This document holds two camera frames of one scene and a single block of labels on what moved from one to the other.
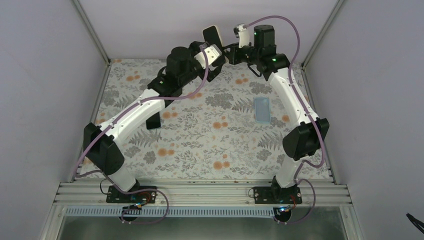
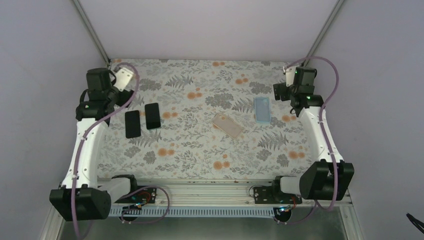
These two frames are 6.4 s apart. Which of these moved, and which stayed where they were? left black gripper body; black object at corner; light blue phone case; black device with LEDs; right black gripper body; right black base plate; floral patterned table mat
Moved: right black gripper body; left black gripper body
Stayed: black object at corner; floral patterned table mat; light blue phone case; right black base plate; black device with LEDs
